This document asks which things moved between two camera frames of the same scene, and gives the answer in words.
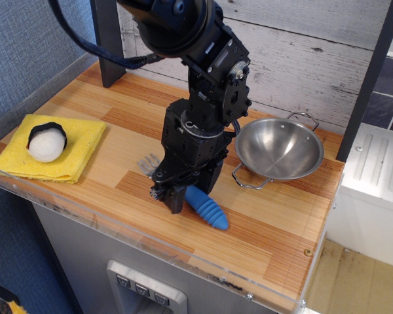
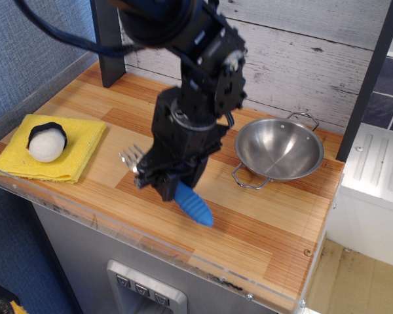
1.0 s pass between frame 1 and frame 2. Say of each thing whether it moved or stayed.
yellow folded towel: stayed
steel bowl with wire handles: stayed
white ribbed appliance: stayed
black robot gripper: moved
